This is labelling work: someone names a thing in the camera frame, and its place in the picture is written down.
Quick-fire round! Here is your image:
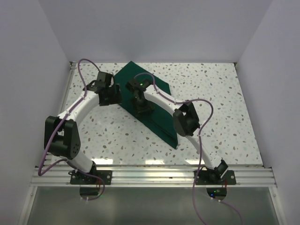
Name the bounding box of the green surgical cloth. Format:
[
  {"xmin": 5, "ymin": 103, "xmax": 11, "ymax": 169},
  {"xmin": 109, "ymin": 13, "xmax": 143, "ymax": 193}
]
[{"xmin": 114, "ymin": 61, "xmax": 178, "ymax": 149}]

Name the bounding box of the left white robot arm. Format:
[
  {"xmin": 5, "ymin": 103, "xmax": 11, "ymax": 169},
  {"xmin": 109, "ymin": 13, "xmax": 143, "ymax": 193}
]
[{"xmin": 44, "ymin": 72, "xmax": 122, "ymax": 184}]

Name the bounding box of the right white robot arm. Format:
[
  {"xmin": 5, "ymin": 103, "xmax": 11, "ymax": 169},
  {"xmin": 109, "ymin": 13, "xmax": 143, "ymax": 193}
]
[{"xmin": 126, "ymin": 78, "xmax": 228, "ymax": 184}]

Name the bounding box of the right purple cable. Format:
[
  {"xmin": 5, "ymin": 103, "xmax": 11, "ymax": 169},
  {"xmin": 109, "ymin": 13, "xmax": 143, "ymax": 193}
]
[{"xmin": 133, "ymin": 72, "xmax": 244, "ymax": 225}]

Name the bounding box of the purple cable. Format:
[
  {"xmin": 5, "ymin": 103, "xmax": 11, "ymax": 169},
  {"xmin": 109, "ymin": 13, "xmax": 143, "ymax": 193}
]
[
  {"xmin": 133, "ymin": 72, "xmax": 244, "ymax": 225},
  {"xmin": 37, "ymin": 58, "xmax": 106, "ymax": 202}
]

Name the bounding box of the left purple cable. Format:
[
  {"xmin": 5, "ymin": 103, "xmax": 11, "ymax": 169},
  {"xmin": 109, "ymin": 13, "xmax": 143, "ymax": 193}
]
[{"xmin": 37, "ymin": 58, "xmax": 106, "ymax": 202}]

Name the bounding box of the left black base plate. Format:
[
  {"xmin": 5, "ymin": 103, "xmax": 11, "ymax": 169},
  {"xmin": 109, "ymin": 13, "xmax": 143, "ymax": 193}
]
[{"xmin": 68, "ymin": 170, "xmax": 113, "ymax": 185}]

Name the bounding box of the aluminium mounting rail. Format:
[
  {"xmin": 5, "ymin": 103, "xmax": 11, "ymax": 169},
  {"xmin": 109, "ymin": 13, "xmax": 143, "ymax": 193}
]
[{"xmin": 30, "ymin": 165, "xmax": 277, "ymax": 188}]

